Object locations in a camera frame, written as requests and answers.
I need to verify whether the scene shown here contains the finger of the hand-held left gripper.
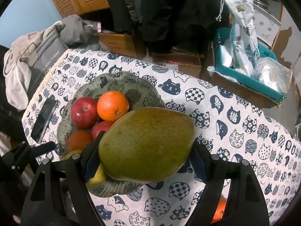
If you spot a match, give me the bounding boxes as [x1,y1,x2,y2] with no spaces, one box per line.
[5,141,57,170]

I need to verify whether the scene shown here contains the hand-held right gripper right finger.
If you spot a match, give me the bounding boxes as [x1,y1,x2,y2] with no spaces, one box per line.
[188,141,271,226]

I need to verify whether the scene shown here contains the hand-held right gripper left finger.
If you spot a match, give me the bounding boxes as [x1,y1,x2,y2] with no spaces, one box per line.
[20,131,106,226]

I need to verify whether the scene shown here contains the yellow pear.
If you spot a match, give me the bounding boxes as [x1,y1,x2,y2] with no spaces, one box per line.
[63,149,107,190]

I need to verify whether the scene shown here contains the orange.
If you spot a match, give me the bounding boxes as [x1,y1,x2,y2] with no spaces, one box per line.
[97,91,130,122]
[66,129,93,152]
[210,196,227,224]

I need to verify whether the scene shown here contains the red apple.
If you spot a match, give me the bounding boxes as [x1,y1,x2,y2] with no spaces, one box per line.
[91,121,114,142]
[71,96,99,129]

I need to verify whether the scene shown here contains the green mango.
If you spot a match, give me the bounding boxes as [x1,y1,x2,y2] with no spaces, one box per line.
[98,107,196,183]

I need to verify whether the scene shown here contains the scalloped glass bowl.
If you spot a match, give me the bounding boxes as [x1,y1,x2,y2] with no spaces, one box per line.
[56,71,166,198]

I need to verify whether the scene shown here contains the black smartphone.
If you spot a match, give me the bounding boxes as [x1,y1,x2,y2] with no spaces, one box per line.
[30,98,58,144]

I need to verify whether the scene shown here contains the cat print tablecloth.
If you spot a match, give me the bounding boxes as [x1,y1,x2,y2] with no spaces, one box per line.
[21,49,301,226]

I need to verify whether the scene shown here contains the grey lettered bag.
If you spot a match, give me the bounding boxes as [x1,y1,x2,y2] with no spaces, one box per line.
[28,32,68,99]

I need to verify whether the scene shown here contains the beige towel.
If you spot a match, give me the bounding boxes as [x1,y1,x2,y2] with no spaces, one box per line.
[3,21,66,110]

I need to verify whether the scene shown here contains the teal cardboard box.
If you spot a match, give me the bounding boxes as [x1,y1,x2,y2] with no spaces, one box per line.
[213,27,288,104]

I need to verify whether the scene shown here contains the brown cardboard box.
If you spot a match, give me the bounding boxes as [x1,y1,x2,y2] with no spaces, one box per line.
[150,49,205,78]

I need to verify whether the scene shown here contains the clear plastic bag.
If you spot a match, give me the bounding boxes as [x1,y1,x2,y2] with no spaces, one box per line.
[252,58,293,92]

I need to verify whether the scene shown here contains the grey garment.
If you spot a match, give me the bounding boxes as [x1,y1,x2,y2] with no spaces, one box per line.
[60,14,111,52]

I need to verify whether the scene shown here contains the white printed plastic bag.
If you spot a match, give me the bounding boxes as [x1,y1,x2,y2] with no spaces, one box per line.
[222,0,260,76]

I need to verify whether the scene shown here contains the dark hanging jackets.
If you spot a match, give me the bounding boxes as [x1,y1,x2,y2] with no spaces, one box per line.
[107,0,230,52]

